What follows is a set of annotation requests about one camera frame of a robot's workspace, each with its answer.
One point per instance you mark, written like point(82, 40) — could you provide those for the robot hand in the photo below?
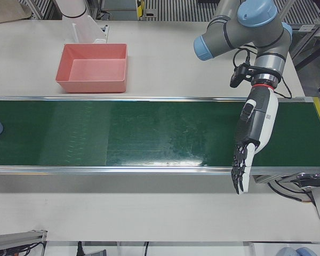
point(258, 125)

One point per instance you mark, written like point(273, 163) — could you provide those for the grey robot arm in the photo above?
point(256, 34)

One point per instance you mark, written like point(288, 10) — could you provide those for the pink plastic box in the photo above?
point(96, 69)

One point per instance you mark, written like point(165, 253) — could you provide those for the black device with lights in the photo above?
point(314, 181)

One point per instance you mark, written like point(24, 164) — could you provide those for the blue round cap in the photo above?
point(306, 252)

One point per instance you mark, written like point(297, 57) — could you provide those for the green conveyor belt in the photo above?
point(122, 133)

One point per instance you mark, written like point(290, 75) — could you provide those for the yellow black safety marker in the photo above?
point(140, 8)

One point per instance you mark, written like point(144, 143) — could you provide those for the aluminium profile beam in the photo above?
point(16, 238)

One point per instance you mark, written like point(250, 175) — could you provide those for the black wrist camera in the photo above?
point(236, 76)

